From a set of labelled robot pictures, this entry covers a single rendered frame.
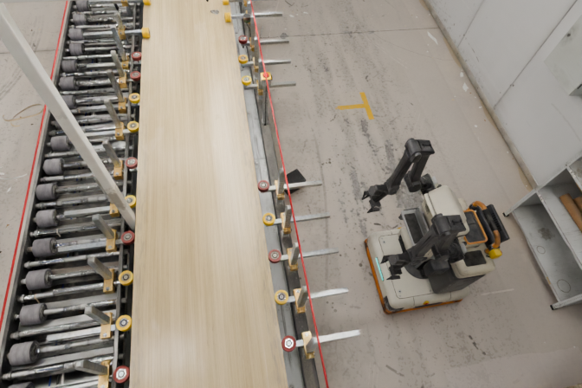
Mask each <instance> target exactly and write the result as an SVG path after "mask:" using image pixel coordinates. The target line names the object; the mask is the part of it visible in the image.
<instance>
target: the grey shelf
mask: <svg viewBox="0 0 582 388"><path fill-rule="evenodd" d="M576 183H577V184H576ZM577 185H578V186H579V188H580V189H581V190H582V150H581V151H580V152H578V153H577V154H576V155H574V156H573V157H572V158H571V159H569V160H568V161H567V162H566V163H564V164H563V165H562V166H561V167H560V168H559V169H558V170H557V171H555V172H554V173H553V174H551V175H550V176H549V177H548V178H546V179H545V180H544V181H543V182H541V183H540V184H539V185H537V186H536V187H535V188H534V189H533V190H531V191H530V192H529V193H528V194H526V196H525V197H523V198H522V199H521V200H520V201H518V202H517V203H516V204H514V205H513V206H512V207H511V208H510V209H508V210H507V211H506V212H503V213H502V214H503V216H504V217H508V216H509V213H510V212H512V214H513V216H514V218H515V220H516V222H517V223H518V224H519V226H520V227H521V230H522V231H523V233H524V235H525V238H526V239H527V243H528V245H529V247H530V249H531V250H532V252H533V255H534V257H535V259H536V261H537V263H538V264H539V265H540V268H541V270H542V272H543V274H544V276H545V277H546V279H547V281H548V283H549V285H550V287H551V289H552V291H553V293H554V295H555V296H556V298H557V300H558V302H557V303H555V304H552V305H550V307H551V309H552V310H555V309H558V308H559V307H565V306H570V305H574V304H579V303H582V233H581V231H580V230H579V228H578V226H577V224H576V223H575V222H574V221H573V219H572V217H571V215H570V214H569V212H568V211H567V209H566V207H565V206H564V205H563V203H562V202H561V200H560V199H559V197H560V196H562V195H565V194H567V193H569V194H570V195H571V197H572V199H574V198H576V197H581V196H582V193H581V192H580V190H579V188H578V186H577Z"/></svg>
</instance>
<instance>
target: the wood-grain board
mask: <svg viewBox="0 0 582 388"><path fill-rule="evenodd" d="M211 10H219V11H220V12H218V13H219V14H217V15H215V14H214V13H211V12H210V11H211ZM227 12H230V14H231V9H230V2H229V5H223V2H222V0H209V2H207V1H206V0H151V5H144V9H143V28H149V30H150V35H151V36H150V37H143V36H142V56H141V80H140V103H139V149H138V173H137V196H136V219H135V243H134V266H133V312H132V336H131V359H130V383H129V388H288V381H287V375H286V369H285V363H284V358H283V351H282V346H281V335H280V329H279V323H278V318H277V312H276V305H275V295H274V290H273V283H272V278H271V272H270V266H269V260H268V250H267V244H266V237H265V232H264V226H263V220H262V209H261V204H260V198H259V192H258V186H257V180H256V174H255V164H254V158H253V152H252V146H251V140H250V135H249V124H248V118H247V112H246V106H245V100H244V95H243V84H242V78H241V72H240V67H239V61H238V54H237V49H236V38H235V32H234V27H233V21H232V19H231V22H227V23H226V22H225V18H224V13H227Z"/></svg>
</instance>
